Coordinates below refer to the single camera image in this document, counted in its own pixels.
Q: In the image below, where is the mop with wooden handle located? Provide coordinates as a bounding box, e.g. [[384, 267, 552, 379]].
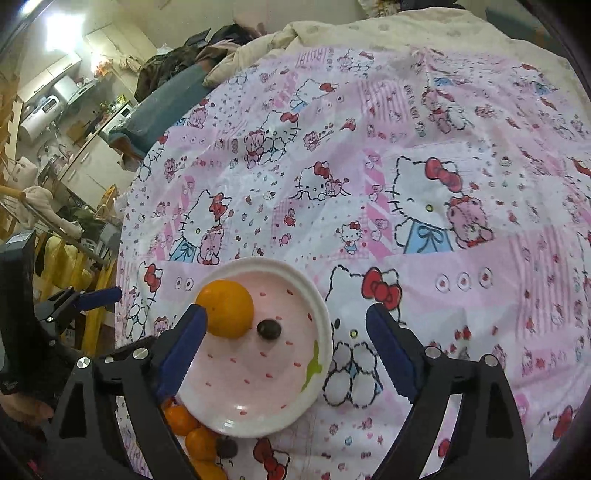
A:
[[0, 185, 84, 238]]

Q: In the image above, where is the large orange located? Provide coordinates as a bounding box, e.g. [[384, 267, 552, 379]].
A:
[[195, 279, 256, 341]]

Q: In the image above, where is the pink printed blanket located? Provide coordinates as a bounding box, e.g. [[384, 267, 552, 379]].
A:
[[113, 44, 591, 480]]

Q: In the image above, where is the white cabinet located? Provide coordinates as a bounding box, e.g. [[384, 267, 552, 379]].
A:
[[58, 136, 134, 195]]

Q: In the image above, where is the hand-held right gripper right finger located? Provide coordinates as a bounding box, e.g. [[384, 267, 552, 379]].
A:
[[365, 302, 532, 480]]

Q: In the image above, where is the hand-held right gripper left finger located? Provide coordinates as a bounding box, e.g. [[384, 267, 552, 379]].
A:
[[44, 305, 208, 480]]

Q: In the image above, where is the white pink plate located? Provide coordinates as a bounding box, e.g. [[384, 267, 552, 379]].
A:
[[173, 258, 333, 438]]

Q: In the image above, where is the blue pillow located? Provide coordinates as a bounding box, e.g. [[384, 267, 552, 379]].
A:
[[108, 62, 211, 160]]

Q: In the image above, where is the cream quilt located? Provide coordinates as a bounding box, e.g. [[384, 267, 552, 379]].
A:
[[203, 7, 568, 88]]

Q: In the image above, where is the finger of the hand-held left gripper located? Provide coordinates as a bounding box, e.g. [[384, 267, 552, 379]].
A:
[[39, 286, 123, 325]]

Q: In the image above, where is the small orange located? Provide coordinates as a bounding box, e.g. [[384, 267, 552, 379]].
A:
[[165, 404, 200, 437], [185, 427, 219, 462], [191, 458, 228, 480]]

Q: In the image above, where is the pile of dark clothes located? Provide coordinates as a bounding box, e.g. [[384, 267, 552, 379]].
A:
[[134, 23, 278, 104]]

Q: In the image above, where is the white water heater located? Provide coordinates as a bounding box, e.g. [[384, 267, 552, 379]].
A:
[[18, 95, 61, 144]]

